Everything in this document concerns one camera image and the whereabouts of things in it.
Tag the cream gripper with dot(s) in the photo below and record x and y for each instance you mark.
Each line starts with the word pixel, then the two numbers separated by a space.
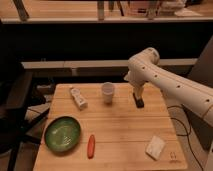
pixel 137 91

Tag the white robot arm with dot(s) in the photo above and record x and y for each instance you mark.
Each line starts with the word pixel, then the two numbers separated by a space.
pixel 196 97

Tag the black rectangular block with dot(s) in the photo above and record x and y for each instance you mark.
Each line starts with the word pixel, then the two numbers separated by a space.
pixel 138 101

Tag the white sponge block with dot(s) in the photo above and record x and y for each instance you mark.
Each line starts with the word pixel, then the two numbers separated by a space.
pixel 155 147

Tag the orange carrot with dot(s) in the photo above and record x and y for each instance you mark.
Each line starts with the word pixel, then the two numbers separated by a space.
pixel 91 147

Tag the green bowl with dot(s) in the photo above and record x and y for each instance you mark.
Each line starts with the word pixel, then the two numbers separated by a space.
pixel 62 134

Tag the dark chair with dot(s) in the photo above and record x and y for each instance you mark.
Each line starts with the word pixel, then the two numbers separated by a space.
pixel 17 93

